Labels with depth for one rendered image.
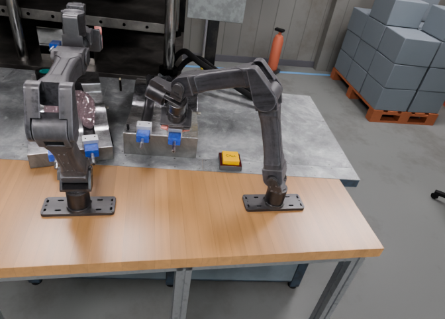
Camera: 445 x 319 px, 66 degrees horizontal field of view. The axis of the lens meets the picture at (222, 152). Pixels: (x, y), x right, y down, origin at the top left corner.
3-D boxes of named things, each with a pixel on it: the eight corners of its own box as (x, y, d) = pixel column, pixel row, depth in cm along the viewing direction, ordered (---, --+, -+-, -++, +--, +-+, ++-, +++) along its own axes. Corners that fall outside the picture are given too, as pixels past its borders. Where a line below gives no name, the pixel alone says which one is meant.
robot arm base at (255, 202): (245, 178, 110) (250, 193, 104) (303, 178, 114) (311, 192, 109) (241, 196, 115) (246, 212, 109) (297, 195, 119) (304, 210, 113)
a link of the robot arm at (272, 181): (267, 176, 103) (285, 182, 102) (273, 161, 110) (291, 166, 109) (263, 192, 107) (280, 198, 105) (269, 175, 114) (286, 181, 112)
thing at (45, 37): (95, 65, 186) (91, 32, 176) (42, 59, 182) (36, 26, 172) (112, 36, 226) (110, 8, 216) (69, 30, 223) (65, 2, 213)
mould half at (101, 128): (113, 159, 121) (111, 132, 115) (30, 168, 112) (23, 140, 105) (99, 94, 158) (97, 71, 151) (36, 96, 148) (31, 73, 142)
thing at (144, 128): (148, 155, 115) (148, 142, 112) (132, 154, 114) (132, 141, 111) (151, 134, 126) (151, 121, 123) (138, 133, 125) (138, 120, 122)
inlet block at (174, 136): (180, 158, 117) (181, 145, 113) (165, 157, 116) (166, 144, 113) (181, 136, 127) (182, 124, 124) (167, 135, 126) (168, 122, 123)
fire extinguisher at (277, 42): (277, 69, 435) (287, 26, 405) (282, 76, 416) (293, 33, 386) (259, 67, 430) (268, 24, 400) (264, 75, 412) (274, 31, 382)
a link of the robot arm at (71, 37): (55, 6, 91) (44, 18, 81) (90, 10, 92) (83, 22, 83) (61, 50, 97) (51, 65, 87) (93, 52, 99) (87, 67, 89)
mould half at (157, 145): (195, 158, 128) (198, 127, 120) (124, 153, 124) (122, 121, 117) (195, 96, 168) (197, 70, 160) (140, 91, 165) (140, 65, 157)
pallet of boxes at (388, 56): (432, 125, 362) (493, 18, 299) (369, 121, 349) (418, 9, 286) (382, 81, 449) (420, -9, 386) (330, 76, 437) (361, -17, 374)
